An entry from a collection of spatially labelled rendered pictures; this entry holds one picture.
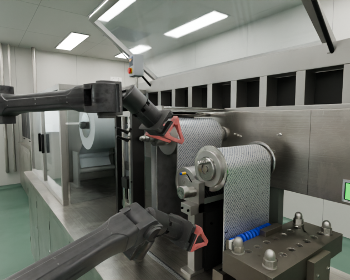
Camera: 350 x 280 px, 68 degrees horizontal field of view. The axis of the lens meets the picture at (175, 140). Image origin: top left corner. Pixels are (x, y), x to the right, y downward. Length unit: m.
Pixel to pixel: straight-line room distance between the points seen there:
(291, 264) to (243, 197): 0.23
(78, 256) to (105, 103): 0.32
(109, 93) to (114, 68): 6.14
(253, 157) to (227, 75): 0.47
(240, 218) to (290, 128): 0.38
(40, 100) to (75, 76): 5.66
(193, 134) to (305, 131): 0.40
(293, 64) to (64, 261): 0.92
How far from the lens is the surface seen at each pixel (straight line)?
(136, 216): 0.59
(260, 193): 0.96
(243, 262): 0.78
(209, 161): 0.81
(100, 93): 0.61
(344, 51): 0.99
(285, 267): 0.79
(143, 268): 0.99
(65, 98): 0.68
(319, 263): 0.89
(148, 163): 1.80
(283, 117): 1.05
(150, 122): 0.67
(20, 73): 6.19
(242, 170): 0.86
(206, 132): 1.06
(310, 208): 3.74
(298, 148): 1.02
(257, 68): 1.14
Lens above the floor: 1.41
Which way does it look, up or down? 5 degrees down
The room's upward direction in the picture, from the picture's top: straight up
